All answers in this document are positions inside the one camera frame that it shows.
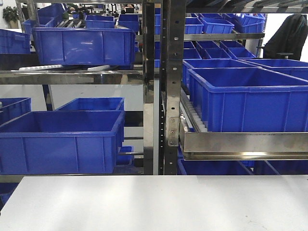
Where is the blue bin behind right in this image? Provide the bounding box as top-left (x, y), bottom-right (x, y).
top-left (182, 59), bottom-right (257, 87)

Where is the blue bin behind lower left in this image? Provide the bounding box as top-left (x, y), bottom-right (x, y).
top-left (56, 97), bottom-right (124, 111)

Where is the blue bin front lower left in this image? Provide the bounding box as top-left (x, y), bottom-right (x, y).
top-left (0, 110), bottom-right (125, 175)

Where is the blue bin upper left shelf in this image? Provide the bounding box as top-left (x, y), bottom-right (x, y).
top-left (32, 27), bottom-right (135, 65)

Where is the black jacket on chair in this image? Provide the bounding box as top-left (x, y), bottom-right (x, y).
top-left (263, 14), bottom-right (308, 61)

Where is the potted plant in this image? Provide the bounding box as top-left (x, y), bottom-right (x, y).
top-left (2, 6), bottom-right (18, 23)

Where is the steel flow rack frame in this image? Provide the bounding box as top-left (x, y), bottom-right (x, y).
top-left (0, 0), bottom-right (308, 175)

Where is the large blue bin on rail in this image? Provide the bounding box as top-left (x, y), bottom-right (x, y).
top-left (188, 67), bottom-right (308, 132)

